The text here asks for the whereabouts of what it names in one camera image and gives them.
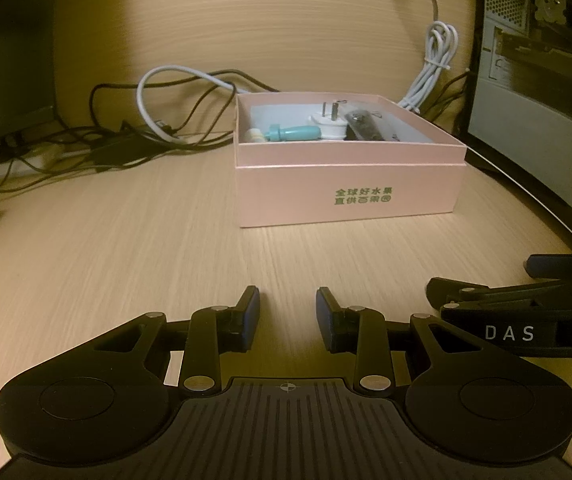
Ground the white power strip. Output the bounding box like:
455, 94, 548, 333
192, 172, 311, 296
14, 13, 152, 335
0, 140, 97, 182

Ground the clear plastic bag with parts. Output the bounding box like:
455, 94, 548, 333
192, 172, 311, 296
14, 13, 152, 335
343, 102, 403, 142

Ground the computer case with glass panel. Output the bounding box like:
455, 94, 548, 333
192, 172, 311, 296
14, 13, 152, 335
458, 0, 572, 256

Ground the pink cardboard box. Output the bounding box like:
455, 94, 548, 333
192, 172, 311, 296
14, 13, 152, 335
233, 91, 468, 230

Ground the bundled white cable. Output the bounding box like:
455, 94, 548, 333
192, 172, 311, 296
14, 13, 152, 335
398, 0, 459, 113

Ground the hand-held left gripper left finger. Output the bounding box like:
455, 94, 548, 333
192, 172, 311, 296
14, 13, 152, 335
92, 285, 261, 395

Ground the tangle of black cables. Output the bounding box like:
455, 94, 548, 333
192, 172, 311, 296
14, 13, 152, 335
0, 67, 471, 196

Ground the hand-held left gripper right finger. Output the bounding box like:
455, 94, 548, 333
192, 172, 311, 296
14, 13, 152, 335
315, 286, 485, 395

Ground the black power brick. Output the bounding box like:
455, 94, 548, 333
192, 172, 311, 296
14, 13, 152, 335
90, 132, 167, 166

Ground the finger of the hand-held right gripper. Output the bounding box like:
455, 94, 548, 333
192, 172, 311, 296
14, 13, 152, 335
426, 276, 572, 312
524, 246, 572, 282

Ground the black computer monitor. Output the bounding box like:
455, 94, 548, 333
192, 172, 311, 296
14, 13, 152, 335
0, 0, 59, 153

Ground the white power adapter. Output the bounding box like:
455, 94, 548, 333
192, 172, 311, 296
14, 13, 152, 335
307, 100, 351, 142

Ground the teal handheld fan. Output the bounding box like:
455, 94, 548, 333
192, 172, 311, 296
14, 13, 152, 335
266, 124, 323, 143

